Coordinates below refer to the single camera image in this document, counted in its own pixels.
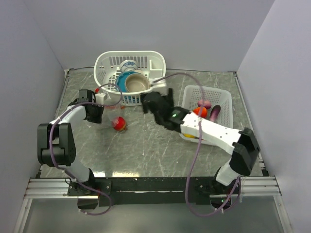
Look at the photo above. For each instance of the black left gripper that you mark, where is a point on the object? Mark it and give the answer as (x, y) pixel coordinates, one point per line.
(98, 120)

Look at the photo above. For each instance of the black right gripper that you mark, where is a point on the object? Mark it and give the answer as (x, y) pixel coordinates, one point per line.
(169, 98)

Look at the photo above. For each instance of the clear zip top bag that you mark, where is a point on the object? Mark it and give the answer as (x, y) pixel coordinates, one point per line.
(112, 110)

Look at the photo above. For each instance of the red fake apple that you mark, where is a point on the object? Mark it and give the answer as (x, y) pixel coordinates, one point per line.
(119, 124)

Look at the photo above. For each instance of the orange fake persimmon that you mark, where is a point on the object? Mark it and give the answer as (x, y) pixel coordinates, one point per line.
(201, 112)

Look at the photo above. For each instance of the purple fake onion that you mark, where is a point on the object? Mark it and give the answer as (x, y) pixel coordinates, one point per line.
(204, 103)

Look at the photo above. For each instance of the purple fake eggplant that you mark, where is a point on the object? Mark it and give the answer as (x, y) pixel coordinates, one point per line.
(214, 113)

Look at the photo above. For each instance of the yellow fake lemon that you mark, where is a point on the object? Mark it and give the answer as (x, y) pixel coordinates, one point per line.
(188, 135)

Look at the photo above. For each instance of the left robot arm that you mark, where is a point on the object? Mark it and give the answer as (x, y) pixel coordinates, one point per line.
(56, 146)

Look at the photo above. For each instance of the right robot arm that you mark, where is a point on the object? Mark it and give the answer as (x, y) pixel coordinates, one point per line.
(241, 145)

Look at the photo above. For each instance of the white perforated plastic basket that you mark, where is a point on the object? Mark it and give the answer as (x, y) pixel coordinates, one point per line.
(192, 94)

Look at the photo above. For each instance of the beige ceramic bowl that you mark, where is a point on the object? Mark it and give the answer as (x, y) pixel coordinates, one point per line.
(137, 82)

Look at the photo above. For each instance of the blue plate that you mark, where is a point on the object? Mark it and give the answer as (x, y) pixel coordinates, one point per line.
(120, 81)

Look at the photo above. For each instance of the white dish rack basket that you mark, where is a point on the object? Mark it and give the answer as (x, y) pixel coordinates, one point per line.
(151, 64)

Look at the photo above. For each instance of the blue white porcelain bowl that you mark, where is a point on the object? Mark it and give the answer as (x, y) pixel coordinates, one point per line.
(128, 65)

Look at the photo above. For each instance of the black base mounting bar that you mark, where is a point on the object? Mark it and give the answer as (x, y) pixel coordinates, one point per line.
(108, 192)

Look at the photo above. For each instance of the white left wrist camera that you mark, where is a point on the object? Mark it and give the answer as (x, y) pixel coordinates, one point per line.
(100, 98)

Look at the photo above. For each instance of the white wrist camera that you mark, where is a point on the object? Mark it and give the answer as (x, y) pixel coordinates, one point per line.
(100, 98)
(160, 86)

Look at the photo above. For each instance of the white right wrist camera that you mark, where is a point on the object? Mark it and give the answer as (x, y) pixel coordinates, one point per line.
(160, 86)

